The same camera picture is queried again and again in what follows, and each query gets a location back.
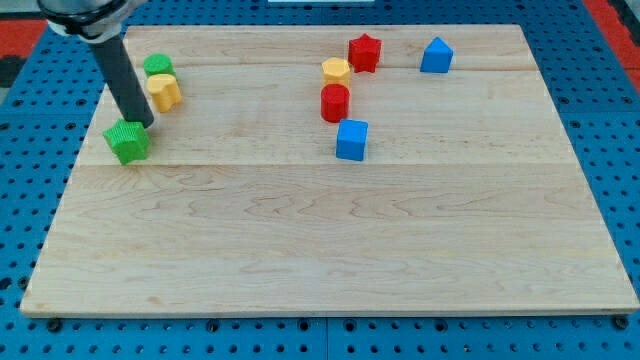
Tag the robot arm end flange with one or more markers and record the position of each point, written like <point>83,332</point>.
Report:
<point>93,21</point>

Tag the blue cube block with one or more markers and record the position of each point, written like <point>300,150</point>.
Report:
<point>351,139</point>

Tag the blue triangular prism block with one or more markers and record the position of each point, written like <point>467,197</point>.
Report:
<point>437,57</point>

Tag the yellow hexagon block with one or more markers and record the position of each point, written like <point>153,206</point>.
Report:
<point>336,71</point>

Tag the red star block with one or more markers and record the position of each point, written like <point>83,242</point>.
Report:
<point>364,53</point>

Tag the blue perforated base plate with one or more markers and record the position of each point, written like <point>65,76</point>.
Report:
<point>48,109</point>

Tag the green star block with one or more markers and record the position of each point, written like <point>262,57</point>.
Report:
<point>127,140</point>

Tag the red cylinder block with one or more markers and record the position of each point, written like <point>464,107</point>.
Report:
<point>335,102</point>

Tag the green cylinder block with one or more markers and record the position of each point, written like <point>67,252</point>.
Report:
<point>158,63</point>

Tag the light wooden board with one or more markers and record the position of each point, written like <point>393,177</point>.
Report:
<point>470,200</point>

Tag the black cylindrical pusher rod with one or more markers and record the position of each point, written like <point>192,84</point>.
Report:
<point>119,74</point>

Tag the yellow heart block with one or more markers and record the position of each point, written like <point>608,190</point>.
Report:
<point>164,91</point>

